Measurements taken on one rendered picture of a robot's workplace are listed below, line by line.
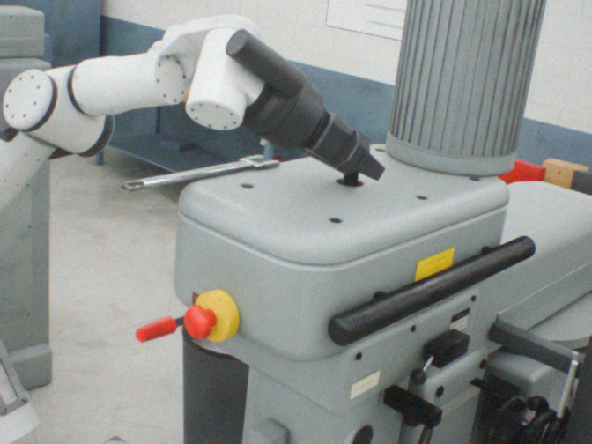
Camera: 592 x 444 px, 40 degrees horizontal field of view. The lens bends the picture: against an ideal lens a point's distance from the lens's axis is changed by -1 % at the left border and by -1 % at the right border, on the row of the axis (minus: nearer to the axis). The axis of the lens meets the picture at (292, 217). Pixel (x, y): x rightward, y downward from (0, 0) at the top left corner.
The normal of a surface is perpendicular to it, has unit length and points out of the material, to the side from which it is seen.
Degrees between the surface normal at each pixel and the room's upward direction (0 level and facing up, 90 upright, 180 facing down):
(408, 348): 90
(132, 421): 0
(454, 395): 90
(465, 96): 90
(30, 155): 112
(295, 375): 90
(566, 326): 0
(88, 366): 0
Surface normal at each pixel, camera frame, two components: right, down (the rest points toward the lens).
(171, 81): 0.87, -0.03
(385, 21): -0.67, 0.18
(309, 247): 0.00, -0.13
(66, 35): 0.74, 0.29
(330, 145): 0.51, 0.34
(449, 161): -0.19, 0.31
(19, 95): -0.48, -0.24
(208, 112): -0.18, 0.91
